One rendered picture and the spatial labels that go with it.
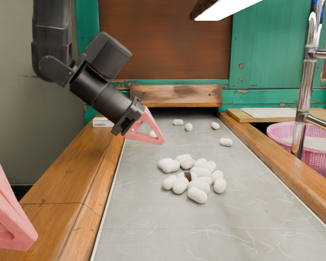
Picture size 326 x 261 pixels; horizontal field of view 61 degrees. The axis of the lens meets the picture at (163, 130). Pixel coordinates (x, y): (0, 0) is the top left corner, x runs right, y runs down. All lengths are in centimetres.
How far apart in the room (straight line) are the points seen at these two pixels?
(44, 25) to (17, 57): 138
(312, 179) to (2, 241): 43
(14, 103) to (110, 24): 112
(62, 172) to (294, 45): 83
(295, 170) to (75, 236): 37
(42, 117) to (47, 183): 143
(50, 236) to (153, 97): 62
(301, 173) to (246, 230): 18
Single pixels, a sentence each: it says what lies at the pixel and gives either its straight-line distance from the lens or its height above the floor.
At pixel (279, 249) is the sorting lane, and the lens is 38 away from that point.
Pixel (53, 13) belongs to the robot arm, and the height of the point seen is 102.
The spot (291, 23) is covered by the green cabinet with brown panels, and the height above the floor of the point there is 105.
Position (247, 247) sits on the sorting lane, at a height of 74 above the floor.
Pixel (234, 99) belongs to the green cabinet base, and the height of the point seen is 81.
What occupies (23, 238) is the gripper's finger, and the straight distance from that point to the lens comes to 25.
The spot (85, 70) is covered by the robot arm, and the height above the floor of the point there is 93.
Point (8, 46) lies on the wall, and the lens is 190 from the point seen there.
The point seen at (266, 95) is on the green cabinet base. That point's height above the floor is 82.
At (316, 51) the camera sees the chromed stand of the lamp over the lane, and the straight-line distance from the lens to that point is 58.
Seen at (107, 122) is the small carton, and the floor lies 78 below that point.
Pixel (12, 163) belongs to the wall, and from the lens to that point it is 206.
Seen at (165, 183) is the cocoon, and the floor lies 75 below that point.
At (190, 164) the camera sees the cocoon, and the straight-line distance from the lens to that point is 55.
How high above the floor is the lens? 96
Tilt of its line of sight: 16 degrees down
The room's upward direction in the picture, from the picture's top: straight up
